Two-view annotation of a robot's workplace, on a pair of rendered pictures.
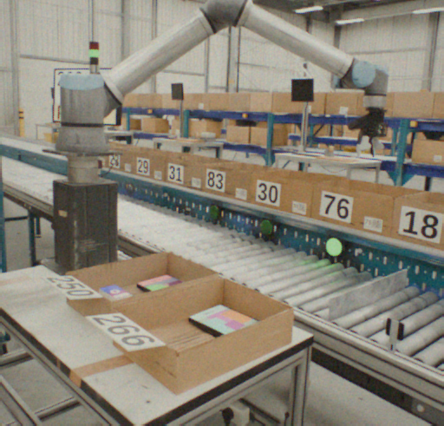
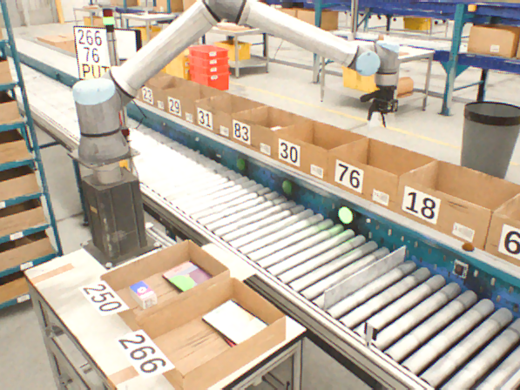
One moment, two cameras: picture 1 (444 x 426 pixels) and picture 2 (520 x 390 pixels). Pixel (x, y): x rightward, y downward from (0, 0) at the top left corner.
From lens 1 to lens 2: 0.54 m
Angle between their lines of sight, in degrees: 15
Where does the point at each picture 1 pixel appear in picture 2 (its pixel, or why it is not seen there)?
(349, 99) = not seen: outside the picture
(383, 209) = (389, 185)
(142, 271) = (167, 260)
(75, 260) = (109, 250)
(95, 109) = (110, 118)
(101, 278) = (131, 272)
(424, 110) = not seen: outside the picture
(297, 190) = (314, 155)
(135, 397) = not seen: outside the picture
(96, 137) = (113, 144)
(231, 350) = (229, 361)
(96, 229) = (124, 221)
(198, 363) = (201, 378)
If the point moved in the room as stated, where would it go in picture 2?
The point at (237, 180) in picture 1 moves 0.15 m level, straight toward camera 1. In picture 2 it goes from (260, 136) to (259, 145)
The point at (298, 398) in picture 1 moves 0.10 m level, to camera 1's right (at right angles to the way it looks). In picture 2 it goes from (295, 374) to (325, 375)
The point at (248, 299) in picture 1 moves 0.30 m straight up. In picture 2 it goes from (253, 299) to (250, 222)
